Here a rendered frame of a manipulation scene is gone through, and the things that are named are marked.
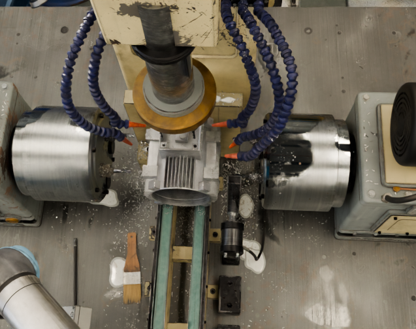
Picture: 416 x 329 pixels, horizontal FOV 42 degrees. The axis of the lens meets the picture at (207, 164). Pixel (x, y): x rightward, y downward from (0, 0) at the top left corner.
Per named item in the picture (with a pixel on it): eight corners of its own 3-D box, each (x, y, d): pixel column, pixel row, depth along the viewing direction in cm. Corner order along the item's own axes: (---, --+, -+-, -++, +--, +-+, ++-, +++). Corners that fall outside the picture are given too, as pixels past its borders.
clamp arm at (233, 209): (227, 205, 142) (227, 172, 118) (238, 205, 142) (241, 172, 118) (226, 218, 141) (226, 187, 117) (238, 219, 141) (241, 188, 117)
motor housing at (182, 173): (155, 140, 157) (146, 110, 140) (221, 141, 156) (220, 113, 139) (149, 206, 150) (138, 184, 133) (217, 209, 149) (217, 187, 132)
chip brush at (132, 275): (123, 233, 160) (123, 232, 159) (140, 232, 160) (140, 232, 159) (123, 305, 153) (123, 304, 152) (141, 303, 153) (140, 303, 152)
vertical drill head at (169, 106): (145, 85, 133) (104, -62, 88) (219, 87, 132) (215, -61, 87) (138, 153, 127) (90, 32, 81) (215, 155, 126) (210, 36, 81)
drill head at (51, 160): (7, 127, 161) (-30, 86, 137) (130, 131, 159) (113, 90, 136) (-9, 209, 152) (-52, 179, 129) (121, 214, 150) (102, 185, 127)
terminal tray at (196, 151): (164, 117, 143) (160, 104, 136) (204, 118, 142) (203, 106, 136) (160, 160, 139) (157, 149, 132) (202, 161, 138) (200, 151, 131)
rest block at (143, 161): (144, 154, 169) (138, 138, 158) (166, 155, 168) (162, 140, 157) (142, 172, 167) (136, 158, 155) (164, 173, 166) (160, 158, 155)
